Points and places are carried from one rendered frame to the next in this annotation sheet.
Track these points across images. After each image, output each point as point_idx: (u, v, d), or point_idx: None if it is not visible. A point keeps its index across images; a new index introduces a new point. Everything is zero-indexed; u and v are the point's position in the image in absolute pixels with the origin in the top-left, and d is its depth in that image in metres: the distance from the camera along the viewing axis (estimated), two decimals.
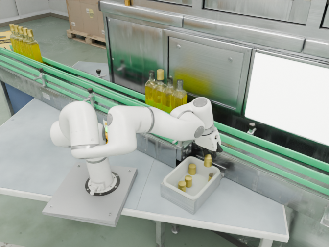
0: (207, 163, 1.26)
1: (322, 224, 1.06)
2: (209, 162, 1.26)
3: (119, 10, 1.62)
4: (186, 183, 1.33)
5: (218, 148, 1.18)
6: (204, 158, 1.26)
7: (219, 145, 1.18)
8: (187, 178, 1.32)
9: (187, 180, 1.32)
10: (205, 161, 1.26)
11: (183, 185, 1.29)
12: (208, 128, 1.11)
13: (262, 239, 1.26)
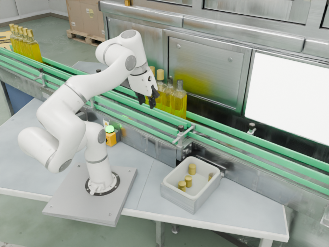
0: (154, 72, 1.49)
1: (322, 224, 1.06)
2: (154, 70, 1.50)
3: (119, 10, 1.62)
4: (186, 183, 1.33)
5: (154, 92, 1.07)
6: (152, 70, 1.47)
7: (155, 88, 1.07)
8: (187, 178, 1.32)
9: (187, 180, 1.32)
10: (153, 71, 1.48)
11: (183, 185, 1.29)
12: (139, 66, 1.00)
13: (262, 239, 1.26)
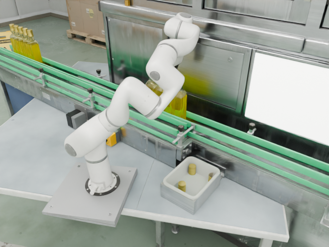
0: None
1: (322, 224, 1.06)
2: None
3: (119, 10, 1.62)
4: None
5: None
6: None
7: None
8: None
9: None
10: None
11: (183, 185, 1.29)
12: None
13: (262, 239, 1.26)
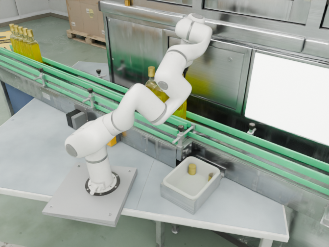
0: (154, 72, 1.49)
1: (322, 224, 1.06)
2: (154, 70, 1.50)
3: (119, 10, 1.62)
4: None
5: None
6: (152, 70, 1.47)
7: None
8: None
9: None
10: (153, 71, 1.48)
11: (182, 73, 1.39)
12: None
13: (262, 239, 1.26)
